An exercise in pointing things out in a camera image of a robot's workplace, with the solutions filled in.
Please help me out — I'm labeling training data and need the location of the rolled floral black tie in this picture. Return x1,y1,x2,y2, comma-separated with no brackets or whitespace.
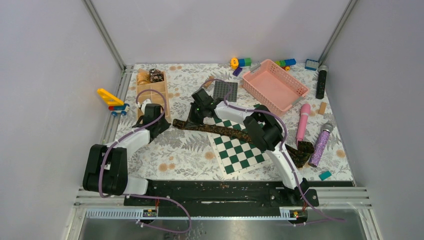
149,68,165,83

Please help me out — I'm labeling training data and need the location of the green toy brick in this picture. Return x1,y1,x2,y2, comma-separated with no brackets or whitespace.
244,58,252,66

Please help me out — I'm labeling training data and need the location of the purple toy brick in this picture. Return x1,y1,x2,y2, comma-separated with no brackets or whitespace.
232,66,243,77

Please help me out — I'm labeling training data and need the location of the small wooden arch block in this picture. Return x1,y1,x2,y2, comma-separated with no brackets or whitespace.
202,75,215,89

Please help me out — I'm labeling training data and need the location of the yellow round toy block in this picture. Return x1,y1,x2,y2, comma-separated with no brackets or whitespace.
230,57,240,70

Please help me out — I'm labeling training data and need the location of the rolled golden tie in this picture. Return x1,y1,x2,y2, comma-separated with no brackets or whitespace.
136,72,151,86

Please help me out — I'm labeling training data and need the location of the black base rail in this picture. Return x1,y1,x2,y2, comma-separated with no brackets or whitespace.
124,178,355,218

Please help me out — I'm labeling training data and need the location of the purple glitter toy microphone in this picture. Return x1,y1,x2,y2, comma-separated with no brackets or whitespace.
308,122,334,168

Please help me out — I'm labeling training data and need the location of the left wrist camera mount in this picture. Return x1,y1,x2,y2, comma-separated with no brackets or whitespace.
136,101,151,115

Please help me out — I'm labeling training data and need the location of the small wooden rectangular block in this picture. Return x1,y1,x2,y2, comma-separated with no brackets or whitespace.
318,102,328,115

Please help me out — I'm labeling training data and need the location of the yellow toy ladder vehicle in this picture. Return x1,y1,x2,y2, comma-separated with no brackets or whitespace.
96,88,130,117

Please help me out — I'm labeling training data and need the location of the wooden compartment box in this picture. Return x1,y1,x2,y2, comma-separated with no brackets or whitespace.
136,69,171,120

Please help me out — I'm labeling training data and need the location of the grey studded baseplate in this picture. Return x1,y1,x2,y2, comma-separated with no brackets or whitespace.
212,81,238,103

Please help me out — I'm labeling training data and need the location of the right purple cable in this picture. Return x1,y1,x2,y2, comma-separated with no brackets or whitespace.
200,78,347,227

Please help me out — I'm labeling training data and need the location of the black toy microphone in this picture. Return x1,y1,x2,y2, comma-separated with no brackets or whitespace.
315,65,329,100

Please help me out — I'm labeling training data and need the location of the pink perforated plastic basket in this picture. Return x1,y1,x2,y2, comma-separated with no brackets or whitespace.
242,59,310,117

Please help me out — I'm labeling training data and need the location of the black key-patterned necktie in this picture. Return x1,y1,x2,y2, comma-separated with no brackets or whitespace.
172,119,315,168

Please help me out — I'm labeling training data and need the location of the blue grey toy brick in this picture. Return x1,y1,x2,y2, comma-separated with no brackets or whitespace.
304,59,320,71

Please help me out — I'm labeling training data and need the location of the pink toy microphone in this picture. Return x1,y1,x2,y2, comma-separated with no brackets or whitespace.
295,103,311,144

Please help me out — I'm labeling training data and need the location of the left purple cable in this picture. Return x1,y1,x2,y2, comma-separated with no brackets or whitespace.
98,88,193,234

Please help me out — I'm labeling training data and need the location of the purple cable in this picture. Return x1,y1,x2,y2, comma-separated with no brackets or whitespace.
98,88,193,234
200,78,347,227

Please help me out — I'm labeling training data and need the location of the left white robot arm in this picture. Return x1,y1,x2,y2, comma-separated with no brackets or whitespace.
82,103,171,206

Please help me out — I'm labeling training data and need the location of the green white chessboard mat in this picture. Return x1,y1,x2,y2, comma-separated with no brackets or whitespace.
205,103,276,177

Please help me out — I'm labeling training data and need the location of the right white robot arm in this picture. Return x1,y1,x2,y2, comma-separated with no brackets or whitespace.
186,88,309,206

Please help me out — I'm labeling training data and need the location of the multicolour toy brick train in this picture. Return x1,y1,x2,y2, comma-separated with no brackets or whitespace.
274,58,297,72

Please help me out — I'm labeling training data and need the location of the teal small block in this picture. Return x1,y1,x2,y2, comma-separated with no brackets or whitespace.
319,170,332,181

